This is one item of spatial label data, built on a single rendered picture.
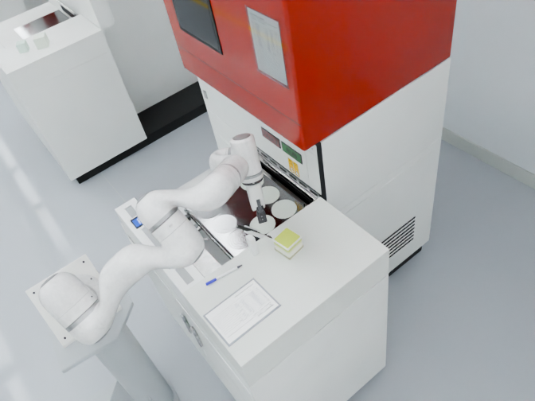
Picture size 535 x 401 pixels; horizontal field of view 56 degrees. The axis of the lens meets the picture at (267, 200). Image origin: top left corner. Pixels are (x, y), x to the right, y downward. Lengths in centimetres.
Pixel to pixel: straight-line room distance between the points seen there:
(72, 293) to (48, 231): 217
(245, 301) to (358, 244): 43
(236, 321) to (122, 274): 41
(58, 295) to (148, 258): 29
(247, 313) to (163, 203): 50
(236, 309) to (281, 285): 17
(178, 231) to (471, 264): 194
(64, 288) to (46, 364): 155
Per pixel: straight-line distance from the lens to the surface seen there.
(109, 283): 149
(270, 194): 206
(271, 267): 175
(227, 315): 167
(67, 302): 156
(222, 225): 200
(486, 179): 341
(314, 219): 186
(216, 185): 137
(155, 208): 137
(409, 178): 236
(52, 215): 381
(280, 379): 182
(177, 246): 138
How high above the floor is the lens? 237
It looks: 46 degrees down
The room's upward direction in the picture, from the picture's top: 13 degrees counter-clockwise
